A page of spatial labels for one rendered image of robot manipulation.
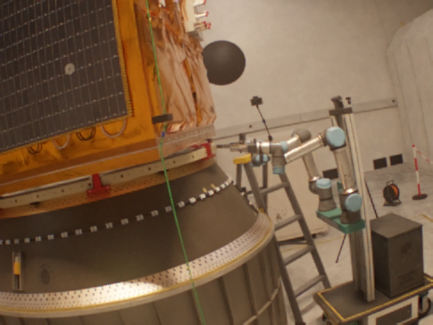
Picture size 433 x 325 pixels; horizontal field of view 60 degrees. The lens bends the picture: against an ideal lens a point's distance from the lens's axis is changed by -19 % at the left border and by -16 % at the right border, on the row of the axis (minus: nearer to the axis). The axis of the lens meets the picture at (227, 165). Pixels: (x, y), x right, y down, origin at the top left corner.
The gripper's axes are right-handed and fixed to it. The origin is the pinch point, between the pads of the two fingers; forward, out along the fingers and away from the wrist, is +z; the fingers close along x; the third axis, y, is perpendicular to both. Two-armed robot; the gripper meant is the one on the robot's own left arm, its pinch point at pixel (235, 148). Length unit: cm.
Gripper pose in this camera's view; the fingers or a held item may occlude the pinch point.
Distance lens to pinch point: 269.3
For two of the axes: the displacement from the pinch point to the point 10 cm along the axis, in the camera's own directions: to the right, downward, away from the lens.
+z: -9.9, 0.2, 1.3
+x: -1.2, 1.2, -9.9
